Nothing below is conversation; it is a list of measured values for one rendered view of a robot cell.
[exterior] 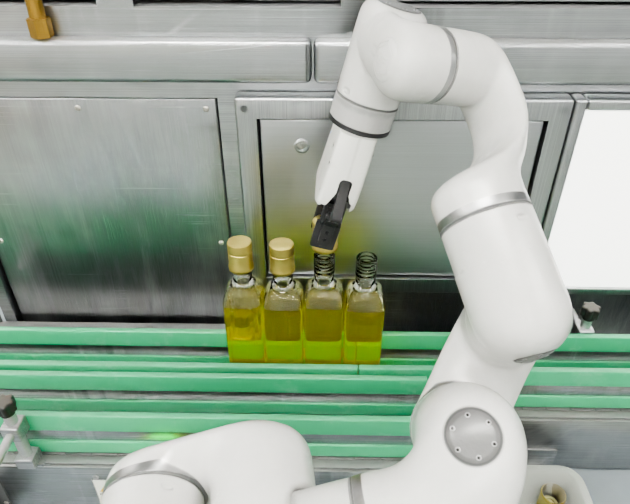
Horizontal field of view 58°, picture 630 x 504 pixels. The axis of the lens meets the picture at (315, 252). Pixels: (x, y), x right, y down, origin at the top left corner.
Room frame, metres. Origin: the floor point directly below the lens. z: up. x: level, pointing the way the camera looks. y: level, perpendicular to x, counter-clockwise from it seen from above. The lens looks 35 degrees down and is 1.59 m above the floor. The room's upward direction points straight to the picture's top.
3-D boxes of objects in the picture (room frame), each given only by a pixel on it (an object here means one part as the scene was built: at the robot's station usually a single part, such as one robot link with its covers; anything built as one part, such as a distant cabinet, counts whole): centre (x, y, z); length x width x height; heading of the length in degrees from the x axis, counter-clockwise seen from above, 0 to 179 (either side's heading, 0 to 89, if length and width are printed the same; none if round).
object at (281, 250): (0.64, 0.05, 1.14); 0.04 x 0.04 x 0.04
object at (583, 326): (0.71, -0.44, 0.94); 0.07 x 0.04 x 0.13; 179
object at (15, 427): (0.47, 0.41, 0.94); 0.07 x 0.04 x 0.13; 179
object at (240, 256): (0.64, 0.10, 1.14); 0.04 x 0.04 x 0.04
